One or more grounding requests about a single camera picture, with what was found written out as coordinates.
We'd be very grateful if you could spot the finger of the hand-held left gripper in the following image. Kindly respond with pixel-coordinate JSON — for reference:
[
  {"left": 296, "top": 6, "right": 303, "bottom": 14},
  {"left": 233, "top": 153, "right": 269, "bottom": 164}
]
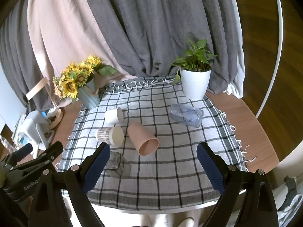
[
  {"left": 9, "top": 141, "right": 64, "bottom": 171},
  {"left": 1, "top": 144, "right": 33, "bottom": 165}
]

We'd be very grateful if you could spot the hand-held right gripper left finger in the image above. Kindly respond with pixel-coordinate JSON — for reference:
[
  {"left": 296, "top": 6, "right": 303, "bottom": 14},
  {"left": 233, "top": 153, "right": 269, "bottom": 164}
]
[{"left": 31, "top": 142, "right": 112, "bottom": 227}]

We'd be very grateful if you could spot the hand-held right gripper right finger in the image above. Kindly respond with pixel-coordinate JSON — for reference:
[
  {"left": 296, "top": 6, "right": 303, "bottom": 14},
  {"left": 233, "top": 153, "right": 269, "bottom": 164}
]
[{"left": 196, "top": 142, "right": 280, "bottom": 227}]

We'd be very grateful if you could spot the clear glass cup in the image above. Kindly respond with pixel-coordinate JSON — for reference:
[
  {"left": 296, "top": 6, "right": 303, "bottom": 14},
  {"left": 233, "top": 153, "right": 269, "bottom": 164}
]
[{"left": 103, "top": 152, "right": 131, "bottom": 178}]

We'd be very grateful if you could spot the checked paper cup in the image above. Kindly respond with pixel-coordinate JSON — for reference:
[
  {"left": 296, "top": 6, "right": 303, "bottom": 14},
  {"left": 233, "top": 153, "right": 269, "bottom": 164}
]
[{"left": 95, "top": 126, "right": 124, "bottom": 146}]

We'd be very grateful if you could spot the pink cup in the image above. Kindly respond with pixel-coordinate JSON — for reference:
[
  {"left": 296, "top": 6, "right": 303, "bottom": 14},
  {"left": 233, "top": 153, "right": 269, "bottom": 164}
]
[{"left": 128, "top": 122, "right": 160, "bottom": 156}]

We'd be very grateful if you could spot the white cup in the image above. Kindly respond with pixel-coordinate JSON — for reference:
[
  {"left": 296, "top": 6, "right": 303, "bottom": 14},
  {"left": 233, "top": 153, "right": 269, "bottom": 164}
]
[{"left": 105, "top": 107, "right": 124, "bottom": 124}]

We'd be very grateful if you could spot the clear bluish plastic cup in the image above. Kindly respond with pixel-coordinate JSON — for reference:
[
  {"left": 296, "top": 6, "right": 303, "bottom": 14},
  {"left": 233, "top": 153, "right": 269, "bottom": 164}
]
[{"left": 169, "top": 103, "right": 204, "bottom": 128}]

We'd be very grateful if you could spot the white desktop device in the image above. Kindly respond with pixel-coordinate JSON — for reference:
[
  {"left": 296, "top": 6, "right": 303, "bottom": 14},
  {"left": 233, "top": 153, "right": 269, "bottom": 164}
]
[{"left": 20, "top": 110, "right": 55, "bottom": 158}]

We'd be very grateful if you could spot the round wooden tray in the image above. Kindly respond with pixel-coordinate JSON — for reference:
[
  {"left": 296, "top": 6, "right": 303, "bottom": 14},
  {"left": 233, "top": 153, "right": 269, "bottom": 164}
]
[{"left": 46, "top": 107, "right": 64, "bottom": 130}]

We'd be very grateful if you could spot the checked tablecloth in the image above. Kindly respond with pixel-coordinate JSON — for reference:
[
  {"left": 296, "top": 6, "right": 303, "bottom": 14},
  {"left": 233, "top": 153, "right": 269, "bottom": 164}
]
[{"left": 55, "top": 77, "right": 258, "bottom": 212}]

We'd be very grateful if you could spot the pale wooden slat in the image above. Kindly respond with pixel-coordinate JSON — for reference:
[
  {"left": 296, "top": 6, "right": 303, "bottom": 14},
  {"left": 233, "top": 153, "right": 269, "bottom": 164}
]
[{"left": 26, "top": 77, "right": 49, "bottom": 100}]

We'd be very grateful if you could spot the blue ribbed vase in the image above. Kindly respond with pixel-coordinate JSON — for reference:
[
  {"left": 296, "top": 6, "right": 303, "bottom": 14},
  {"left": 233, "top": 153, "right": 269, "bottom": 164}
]
[{"left": 77, "top": 78, "right": 101, "bottom": 110}]

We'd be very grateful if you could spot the artificial sunflower bouquet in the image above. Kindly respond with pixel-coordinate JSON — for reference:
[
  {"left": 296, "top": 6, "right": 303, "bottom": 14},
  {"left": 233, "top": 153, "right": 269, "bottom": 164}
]
[{"left": 52, "top": 55, "right": 119, "bottom": 101}]

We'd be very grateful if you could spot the grey cloth pile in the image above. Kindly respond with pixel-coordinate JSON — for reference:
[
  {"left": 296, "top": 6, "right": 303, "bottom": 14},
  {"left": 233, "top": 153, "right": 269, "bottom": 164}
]
[{"left": 276, "top": 175, "right": 303, "bottom": 221}]

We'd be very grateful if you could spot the white plant pot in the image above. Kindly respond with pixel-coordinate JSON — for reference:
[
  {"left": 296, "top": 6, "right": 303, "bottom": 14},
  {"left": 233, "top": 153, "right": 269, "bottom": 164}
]
[{"left": 180, "top": 67, "right": 212, "bottom": 100}]

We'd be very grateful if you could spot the grey curtain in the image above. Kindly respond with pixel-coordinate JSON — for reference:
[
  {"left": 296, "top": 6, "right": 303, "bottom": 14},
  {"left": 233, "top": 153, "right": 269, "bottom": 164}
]
[
  {"left": 0, "top": 0, "right": 56, "bottom": 113},
  {"left": 80, "top": 0, "right": 239, "bottom": 95}
]

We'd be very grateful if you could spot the white curtain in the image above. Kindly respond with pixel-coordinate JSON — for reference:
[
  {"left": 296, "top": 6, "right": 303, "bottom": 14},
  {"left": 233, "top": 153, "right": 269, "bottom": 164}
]
[{"left": 225, "top": 0, "right": 245, "bottom": 99}]

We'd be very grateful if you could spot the green leafy plant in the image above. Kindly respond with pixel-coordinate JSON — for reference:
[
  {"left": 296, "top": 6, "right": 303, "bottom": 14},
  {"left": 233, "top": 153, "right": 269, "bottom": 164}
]
[{"left": 171, "top": 38, "right": 218, "bottom": 86}]

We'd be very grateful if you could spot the pink curtain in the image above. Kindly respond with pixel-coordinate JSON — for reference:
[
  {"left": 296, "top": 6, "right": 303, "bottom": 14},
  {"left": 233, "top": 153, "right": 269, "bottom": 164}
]
[{"left": 28, "top": 0, "right": 138, "bottom": 109}]

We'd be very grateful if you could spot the white hoop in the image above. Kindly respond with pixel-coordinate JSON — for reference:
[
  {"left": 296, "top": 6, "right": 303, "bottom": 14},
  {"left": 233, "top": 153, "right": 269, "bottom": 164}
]
[{"left": 256, "top": 0, "right": 283, "bottom": 119}]

